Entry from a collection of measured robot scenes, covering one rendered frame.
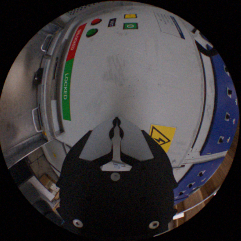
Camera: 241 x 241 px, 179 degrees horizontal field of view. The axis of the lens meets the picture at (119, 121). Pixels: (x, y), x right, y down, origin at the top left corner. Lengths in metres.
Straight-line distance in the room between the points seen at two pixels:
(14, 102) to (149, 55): 0.45
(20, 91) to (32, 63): 0.13
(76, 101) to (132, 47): 0.16
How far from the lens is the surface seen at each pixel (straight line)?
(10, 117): 0.41
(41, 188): 0.74
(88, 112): 0.16
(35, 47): 0.49
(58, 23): 0.65
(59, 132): 0.24
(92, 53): 0.19
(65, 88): 0.21
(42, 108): 0.35
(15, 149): 0.44
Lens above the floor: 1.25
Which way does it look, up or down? 12 degrees down
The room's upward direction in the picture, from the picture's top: 98 degrees clockwise
